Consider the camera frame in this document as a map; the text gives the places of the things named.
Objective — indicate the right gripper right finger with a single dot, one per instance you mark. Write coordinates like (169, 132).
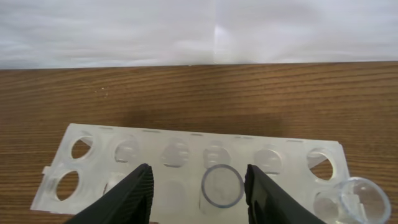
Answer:
(267, 202)

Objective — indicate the clear test tube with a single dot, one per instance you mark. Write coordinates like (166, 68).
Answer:
(222, 186)
(365, 199)

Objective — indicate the white test tube rack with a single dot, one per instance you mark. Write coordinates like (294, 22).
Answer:
(149, 149)

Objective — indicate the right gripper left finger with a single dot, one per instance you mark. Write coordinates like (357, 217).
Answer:
(130, 199)

